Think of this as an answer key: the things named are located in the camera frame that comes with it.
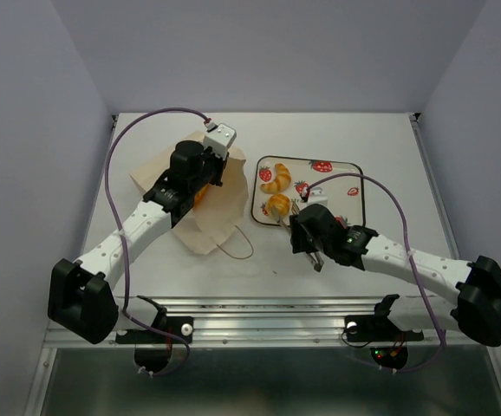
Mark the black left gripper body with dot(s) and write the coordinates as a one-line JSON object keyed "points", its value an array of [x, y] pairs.
{"points": [[212, 171]]}

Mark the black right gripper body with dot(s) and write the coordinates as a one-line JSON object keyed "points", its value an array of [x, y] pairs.
{"points": [[325, 247]]}

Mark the metal tongs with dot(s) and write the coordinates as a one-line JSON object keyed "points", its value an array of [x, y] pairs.
{"points": [[315, 259]]}

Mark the fake round bread roll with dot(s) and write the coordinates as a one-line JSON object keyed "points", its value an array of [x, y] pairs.
{"points": [[278, 203]]}

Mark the fake croissant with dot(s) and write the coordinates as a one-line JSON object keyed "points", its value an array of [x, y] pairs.
{"points": [[280, 183]]}

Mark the beige paper bag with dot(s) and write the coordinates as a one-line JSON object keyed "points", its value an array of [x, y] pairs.
{"points": [[206, 226]]}

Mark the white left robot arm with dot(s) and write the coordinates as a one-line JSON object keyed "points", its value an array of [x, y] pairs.
{"points": [[81, 295]]}

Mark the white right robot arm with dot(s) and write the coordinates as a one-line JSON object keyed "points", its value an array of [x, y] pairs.
{"points": [[455, 295]]}

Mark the fake bread in bag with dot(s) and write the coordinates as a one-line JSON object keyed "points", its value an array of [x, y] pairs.
{"points": [[200, 196]]}

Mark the strawberry print tray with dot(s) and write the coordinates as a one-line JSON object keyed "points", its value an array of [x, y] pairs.
{"points": [[346, 199]]}

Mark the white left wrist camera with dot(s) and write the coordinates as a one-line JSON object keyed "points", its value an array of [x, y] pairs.
{"points": [[219, 137]]}

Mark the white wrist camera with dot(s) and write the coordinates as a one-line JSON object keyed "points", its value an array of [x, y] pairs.
{"points": [[219, 137], [313, 196]]}

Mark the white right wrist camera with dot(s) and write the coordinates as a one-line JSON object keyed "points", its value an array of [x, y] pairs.
{"points": [[313, 196]]}

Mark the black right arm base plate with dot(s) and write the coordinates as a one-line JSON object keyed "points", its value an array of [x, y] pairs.
{"points": [[371, 328]]}

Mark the aluminium front frame rails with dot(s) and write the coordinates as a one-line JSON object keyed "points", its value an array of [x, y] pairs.
{"points": [[296, 322]]}

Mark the aluminium table edge rail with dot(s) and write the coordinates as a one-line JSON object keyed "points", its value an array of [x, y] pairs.
{"points": [[414, 119]]}

